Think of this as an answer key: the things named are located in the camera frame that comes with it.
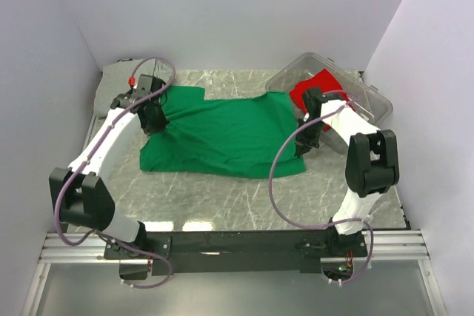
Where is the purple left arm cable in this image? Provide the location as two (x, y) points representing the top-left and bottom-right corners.
(53, 56), (177, 289)

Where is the folded grey t shirt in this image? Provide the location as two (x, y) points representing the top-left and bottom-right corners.
(93, 60), (172, 118)

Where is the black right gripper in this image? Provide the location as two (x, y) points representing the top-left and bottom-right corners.
(294, 118), (327, 158)

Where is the clear plastic bin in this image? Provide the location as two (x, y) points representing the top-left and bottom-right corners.
(265, 53), (393, 154)

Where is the green t shirt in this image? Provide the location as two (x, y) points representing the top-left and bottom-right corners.
(139, 86), (306, 179)

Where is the aluminium frame rail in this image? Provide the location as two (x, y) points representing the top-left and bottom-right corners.
(38, 231), (430, 264)

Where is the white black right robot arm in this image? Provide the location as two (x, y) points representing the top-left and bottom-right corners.
(296, 98), (399, 256)

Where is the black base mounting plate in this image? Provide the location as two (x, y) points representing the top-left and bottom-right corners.
(102, 229), (370, 280)

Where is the red t shirt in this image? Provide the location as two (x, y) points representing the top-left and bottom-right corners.
(290, 70), (349, 114)

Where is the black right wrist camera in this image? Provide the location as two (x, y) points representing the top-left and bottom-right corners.
(302, 87), (322, 116)

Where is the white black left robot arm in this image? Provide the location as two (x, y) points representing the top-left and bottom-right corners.
(49, 98), (168, 258)

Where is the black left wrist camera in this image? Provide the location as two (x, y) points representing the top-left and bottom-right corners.
(136, 74), (166, 96)

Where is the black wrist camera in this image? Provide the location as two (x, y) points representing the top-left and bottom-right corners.
(136, 74), (166, 96)
(302, 87), (322, 116)

